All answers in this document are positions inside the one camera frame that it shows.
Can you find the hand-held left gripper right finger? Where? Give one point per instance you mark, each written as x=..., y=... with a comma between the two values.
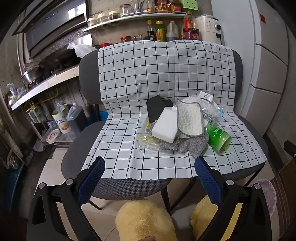
x=208, y=183

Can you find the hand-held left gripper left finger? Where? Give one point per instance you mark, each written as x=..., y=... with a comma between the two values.
x=91, y=183

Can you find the green tea bottle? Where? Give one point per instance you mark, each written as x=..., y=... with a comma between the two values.
x=218, y=138

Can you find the clear red label plastic bag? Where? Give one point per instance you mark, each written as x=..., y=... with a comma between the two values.
x=209, y=109

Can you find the grey office chair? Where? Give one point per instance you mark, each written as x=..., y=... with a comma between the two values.
x=127, y=187

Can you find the grey fluffy cloth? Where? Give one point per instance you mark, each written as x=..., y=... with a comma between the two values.
x=192, y=144

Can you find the white lidded bowl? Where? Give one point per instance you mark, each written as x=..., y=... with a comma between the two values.
x=53, y=136

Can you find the bin with pink bag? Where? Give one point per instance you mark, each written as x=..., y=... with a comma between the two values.
x=268, y=197

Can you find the yellow fluffy slippers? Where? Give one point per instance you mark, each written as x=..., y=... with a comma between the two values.
x=143, y=220

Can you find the dark liquid plastic jug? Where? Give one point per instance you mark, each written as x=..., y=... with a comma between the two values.
x=77, y=120

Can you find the white grey-edged scrub cloth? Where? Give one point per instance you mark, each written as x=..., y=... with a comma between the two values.
x=189, y=118

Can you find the clear plastic packaging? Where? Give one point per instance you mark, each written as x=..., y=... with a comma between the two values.
x=148, y=143

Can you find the cream printed bucket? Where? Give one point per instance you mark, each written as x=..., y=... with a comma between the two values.
x=61, y=120

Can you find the white sponge block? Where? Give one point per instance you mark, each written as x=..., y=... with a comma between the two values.
x=165, y=127

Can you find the brown wooden door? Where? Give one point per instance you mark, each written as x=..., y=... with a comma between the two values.
x=285, y=185

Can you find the gas valve unit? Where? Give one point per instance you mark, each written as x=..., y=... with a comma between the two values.
x=35, y=113

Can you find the black sponge block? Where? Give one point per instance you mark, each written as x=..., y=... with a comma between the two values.
x=155, y=109

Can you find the white kitchen counter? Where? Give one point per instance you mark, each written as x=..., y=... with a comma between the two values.
x=46, y=83

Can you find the crumpled clear plastic bags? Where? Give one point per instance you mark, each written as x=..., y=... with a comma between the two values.
x=15, y=95

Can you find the steel pot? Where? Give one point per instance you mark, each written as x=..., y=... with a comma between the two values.
x=32, y=75

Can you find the black and white checked cloth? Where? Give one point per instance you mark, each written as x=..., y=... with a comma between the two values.
x=138, y=69

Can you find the grey refrigerator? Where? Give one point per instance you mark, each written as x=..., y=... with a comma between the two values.
x=266, y=69

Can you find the black wok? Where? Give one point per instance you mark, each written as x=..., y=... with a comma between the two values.
x=57, y=59

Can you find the white plastic bag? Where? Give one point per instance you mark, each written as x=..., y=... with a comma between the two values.
x=82, y=49

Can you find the red lid glass jar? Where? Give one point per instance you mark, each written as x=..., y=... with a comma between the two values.
x=126, y=39

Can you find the red sauce jar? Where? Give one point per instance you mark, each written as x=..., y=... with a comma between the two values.
x=195, y=35

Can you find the dark vinegar jug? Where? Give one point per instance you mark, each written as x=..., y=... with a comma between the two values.
x=172, y=32

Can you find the white kitchen appliance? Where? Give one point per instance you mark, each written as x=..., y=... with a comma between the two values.
x=207, y=27

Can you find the green yellow-cap bottle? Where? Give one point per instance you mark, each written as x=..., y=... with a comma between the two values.
x=160, y=32

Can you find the red label oil bottle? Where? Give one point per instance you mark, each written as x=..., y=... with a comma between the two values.
x=188, y=25

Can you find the cream lid spice jar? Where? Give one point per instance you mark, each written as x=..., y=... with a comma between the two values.
x=114, y=15
x=103, y=18
x=92, y=22

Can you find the dark soy sauce bottle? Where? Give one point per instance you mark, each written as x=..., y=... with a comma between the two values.
x=151, y=32

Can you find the clear glass jar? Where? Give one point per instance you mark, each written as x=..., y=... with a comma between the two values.
x=125, y=9

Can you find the green plastic basket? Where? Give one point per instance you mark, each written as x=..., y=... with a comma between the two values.
x=189, y=5

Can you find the white wall shelf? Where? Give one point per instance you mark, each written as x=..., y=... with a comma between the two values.
x=115, y=21

